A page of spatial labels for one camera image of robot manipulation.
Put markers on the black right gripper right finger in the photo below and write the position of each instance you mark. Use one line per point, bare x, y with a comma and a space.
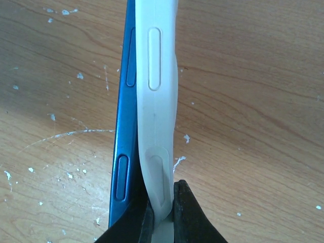
190, 222

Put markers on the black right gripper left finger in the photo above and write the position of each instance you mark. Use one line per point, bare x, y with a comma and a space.
136, 223

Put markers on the black phone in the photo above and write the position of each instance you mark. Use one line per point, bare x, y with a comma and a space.
126, 178

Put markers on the white silicone phone case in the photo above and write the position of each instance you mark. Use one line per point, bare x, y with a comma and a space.
157, 97

